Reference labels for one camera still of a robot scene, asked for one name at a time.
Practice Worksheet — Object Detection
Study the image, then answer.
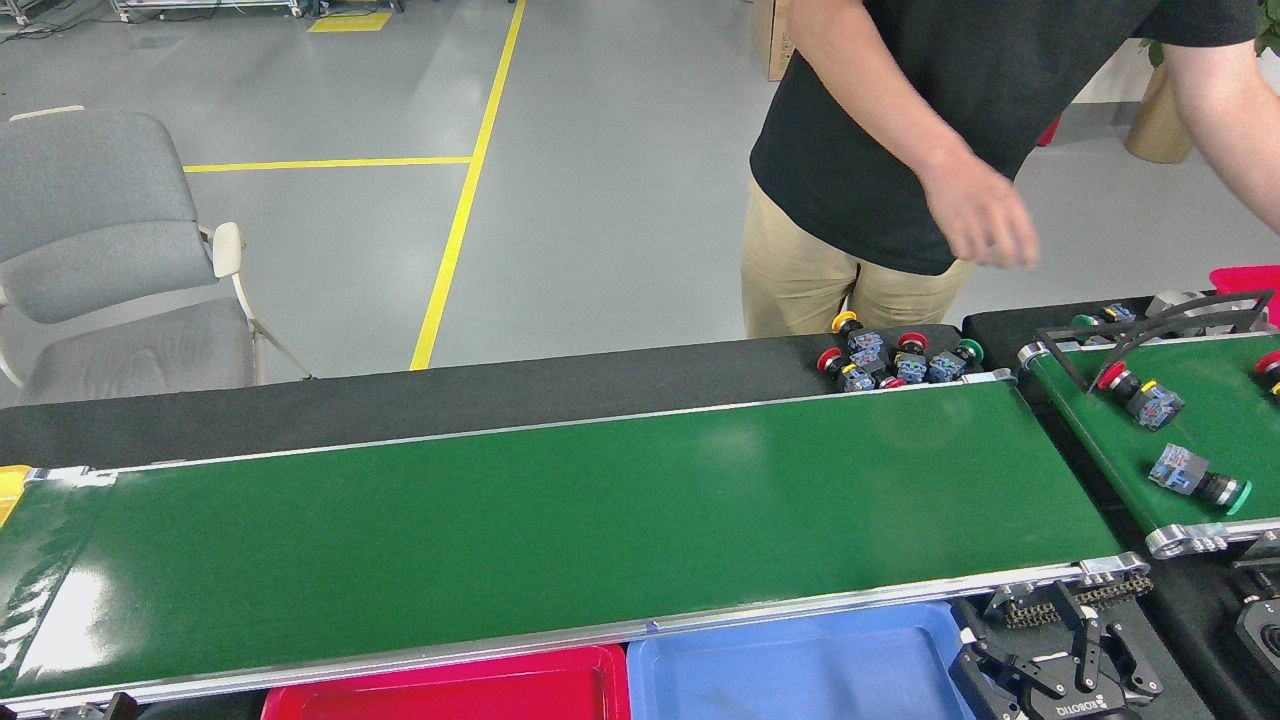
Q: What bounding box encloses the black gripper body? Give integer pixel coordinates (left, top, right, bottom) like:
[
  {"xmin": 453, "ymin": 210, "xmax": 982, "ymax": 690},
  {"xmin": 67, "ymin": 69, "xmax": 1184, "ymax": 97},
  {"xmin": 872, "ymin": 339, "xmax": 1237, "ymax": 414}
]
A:
[{"xmin": 1005, "ymin": 688, "xmax": 1146, "ymax": 720}]

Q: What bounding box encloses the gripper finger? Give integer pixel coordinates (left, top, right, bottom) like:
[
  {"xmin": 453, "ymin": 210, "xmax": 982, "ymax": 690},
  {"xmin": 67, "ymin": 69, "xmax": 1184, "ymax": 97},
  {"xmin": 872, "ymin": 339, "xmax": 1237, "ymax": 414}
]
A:
[
  {"xmin": 1048, "ymin": 580, "xmax": 1166, "ymax": 701},
  {"xmin": 955, "ymin": 638, "xmax": 1063, "ymax": 716}
]

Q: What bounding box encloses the white circuit breaker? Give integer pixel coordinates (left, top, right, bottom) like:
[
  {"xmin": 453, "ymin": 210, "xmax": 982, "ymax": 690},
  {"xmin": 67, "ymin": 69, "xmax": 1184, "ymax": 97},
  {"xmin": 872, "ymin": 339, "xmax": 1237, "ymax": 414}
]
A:
[{"xmin": 1146, "ymin": 290, "xmax": 1259, "ymax": 337}]

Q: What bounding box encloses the green feeder conveyor belt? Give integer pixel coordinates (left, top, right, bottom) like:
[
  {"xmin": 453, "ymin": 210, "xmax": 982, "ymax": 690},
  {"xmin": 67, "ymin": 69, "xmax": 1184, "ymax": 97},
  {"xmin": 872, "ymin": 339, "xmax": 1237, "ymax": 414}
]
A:
[{"xmin": 1018, "ymin": 325, "xmax": 1280, "ymax": 559}]

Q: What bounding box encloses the long green conveyor belt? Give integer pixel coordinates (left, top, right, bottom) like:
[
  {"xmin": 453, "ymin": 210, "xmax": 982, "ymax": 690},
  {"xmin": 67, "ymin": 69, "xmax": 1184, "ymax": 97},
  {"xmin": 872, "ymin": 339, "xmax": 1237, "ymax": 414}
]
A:
[{"xmin": 0, "ymin": 368, "xmax": 1153, "ymax": 716}]

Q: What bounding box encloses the person's right hand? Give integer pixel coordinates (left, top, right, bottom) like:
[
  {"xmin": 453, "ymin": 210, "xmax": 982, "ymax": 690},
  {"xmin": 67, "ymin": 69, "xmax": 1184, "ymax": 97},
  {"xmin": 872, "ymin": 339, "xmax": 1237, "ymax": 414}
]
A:
[{"xmin": 918, "ymin": 150, "xmax": 1041, "ymax": 269}]

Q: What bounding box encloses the black joystick controller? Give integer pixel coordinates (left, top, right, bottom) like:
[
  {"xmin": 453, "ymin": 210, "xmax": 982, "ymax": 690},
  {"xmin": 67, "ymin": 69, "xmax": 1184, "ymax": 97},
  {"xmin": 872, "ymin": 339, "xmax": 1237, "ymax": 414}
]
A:
[{"xmin": 1232, "ymin": 560, "xmax": 1280, "ymax": 691}]

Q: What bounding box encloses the blue plastic bin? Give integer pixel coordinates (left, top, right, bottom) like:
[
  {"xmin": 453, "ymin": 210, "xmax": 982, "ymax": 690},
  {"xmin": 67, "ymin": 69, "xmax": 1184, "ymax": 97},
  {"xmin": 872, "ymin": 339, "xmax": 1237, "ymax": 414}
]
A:
[{"xmin": 627, "ymin": 600, "xmax": 976, "ymax": 720}]

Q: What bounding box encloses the red plastic crate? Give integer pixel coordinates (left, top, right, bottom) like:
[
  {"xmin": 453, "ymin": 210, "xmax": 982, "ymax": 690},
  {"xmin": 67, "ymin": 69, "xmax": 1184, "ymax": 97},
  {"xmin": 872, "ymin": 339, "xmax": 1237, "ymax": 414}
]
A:
[{"xmin": 1209, "ymin": 265, "xmax": 1280, "ymax": 326}]

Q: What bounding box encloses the potted green plant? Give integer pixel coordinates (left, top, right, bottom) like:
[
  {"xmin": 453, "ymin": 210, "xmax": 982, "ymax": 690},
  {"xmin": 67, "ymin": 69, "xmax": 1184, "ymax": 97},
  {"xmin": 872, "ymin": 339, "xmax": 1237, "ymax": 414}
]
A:
[{"xmin": 1125, "ymin": 10, "xmax": 1280, "ymax": 164}]

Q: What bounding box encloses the red plastic bin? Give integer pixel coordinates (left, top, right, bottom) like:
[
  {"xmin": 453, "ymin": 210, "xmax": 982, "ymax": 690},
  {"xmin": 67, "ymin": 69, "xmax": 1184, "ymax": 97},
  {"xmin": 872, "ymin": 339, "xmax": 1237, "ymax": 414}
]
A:
[{"xmin": 262, "ymin": 645, "xmax": 631, "ymax": 720}]

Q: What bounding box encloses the person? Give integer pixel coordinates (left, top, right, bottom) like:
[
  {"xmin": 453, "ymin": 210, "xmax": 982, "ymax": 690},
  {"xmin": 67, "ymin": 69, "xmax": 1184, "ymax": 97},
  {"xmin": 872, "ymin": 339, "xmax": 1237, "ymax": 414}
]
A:
[{"xmin": 740, "ymin": 0, "xmax": 1280, "ymax": 339}]

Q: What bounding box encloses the brown cardboard box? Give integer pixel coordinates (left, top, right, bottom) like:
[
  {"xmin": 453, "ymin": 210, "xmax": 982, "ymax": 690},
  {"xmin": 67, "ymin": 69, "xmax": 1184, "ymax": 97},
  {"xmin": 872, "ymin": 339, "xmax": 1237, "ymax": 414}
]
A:
[{"xmin": 752, "ymin": 0, "xmax": 796, "ymax": 83}]

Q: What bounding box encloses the grey padded chair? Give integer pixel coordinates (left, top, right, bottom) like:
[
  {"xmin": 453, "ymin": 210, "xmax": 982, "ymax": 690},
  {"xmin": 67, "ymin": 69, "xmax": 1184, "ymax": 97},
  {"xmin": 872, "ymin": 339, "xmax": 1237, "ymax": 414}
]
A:
[{"xmin": 0, "ymin": 105, "xmax": 313, "ymax": 406}]

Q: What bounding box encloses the yellow plastic bin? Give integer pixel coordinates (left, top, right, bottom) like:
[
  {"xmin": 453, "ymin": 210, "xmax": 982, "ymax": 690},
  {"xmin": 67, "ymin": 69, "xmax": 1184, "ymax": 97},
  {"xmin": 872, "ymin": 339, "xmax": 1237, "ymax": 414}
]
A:
[{"xmin": 0, "ymin": 465, "xmax": 33, "ymax": 526}]

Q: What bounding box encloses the metal rack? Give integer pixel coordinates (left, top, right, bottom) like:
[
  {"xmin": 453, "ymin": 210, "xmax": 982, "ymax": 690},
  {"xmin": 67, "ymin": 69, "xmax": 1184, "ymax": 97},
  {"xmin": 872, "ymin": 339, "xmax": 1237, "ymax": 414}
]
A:
[{"xmin": 112, "ymin": 0, "xmax": 306, "ymax": 21}]

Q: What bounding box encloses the black drive chain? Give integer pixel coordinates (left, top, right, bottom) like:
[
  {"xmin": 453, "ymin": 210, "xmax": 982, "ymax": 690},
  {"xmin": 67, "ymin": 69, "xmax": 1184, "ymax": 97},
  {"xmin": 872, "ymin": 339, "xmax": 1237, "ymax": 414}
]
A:
[{"xmin": 1000, "ymin": 572, "xmax": 1154, "ymax": 629}]

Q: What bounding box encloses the black guide frame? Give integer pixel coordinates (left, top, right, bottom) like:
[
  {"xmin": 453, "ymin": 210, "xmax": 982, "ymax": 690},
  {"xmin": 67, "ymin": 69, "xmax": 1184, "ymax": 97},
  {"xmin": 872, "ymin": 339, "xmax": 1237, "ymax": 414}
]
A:
[{"xmin": 1035, "ymin": 290, "xmax": 1278, "ymax": 393}]

